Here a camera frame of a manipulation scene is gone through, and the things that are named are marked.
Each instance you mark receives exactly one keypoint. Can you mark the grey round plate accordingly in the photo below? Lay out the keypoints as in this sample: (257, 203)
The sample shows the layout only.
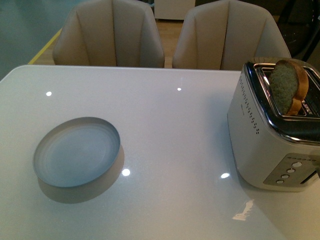
(76, 152)

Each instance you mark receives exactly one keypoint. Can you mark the white chrome toaster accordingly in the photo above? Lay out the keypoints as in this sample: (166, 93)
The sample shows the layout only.
(273, 151)

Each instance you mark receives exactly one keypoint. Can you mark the slice of bread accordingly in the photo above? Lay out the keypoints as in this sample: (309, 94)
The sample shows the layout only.
(289, 84)

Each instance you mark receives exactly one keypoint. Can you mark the beige right chair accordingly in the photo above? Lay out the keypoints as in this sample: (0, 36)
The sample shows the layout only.
(224, 34)

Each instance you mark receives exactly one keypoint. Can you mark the beige chair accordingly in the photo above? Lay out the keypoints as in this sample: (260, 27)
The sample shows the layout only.
(224, 34)
(112, 33)

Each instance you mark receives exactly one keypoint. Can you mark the beige left chair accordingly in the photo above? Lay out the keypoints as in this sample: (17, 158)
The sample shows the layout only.
(112, 33)

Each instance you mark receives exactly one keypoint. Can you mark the white tall cabinet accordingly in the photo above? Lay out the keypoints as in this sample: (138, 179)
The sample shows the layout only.
(172, 9)

